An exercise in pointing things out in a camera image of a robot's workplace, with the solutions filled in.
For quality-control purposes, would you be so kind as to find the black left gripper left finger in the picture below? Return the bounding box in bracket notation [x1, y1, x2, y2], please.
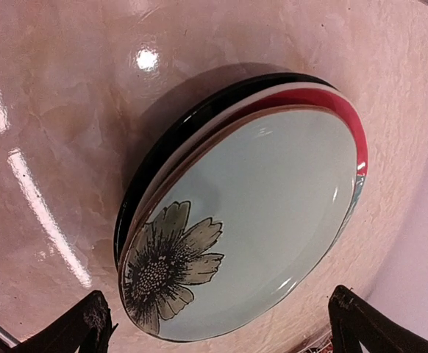
[15, 290, 116, 352]

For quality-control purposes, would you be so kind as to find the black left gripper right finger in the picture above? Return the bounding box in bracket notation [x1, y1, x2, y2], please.
[328, 285, 428, 353]

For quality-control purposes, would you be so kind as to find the light blue flower plate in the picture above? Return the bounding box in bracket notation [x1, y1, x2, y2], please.
[119, 105, 357, 342]

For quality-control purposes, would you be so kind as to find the red and teal plate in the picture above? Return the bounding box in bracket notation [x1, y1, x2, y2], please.
[119, 82, 368, 274]

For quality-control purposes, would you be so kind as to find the black striped rim plate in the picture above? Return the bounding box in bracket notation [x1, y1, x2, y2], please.
[113, 72, 331, 265]

